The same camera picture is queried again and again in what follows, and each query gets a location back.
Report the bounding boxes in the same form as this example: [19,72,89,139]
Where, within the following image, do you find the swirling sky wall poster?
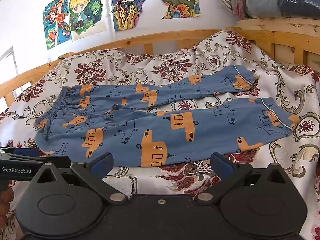
[111,0,156,32]

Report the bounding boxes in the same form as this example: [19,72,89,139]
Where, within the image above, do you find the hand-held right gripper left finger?
[31,152,128,204]

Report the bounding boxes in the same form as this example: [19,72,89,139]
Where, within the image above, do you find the floral white and red bedspread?
[0,29,320,240]

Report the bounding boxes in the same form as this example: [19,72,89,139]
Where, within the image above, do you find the orange-haired figure wall poster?
[42,0,72,51]

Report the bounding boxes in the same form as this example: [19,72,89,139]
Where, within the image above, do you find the person's left hand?
[0,187,15,211]

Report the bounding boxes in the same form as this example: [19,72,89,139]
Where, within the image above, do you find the blond child wall poster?
[67,0,107,42]

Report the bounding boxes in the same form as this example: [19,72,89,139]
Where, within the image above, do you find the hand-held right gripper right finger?
[195,152,292,204]

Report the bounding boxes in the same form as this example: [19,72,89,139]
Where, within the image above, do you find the blue pants with orange print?
[34,64,300,168]

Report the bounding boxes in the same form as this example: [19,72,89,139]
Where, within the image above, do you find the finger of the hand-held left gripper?
[0,145,48,161]

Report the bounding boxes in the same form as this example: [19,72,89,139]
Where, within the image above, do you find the bright window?
[0,46,19,105]

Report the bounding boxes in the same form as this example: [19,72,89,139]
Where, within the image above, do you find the wooden bed frame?
[0,17,320,108]

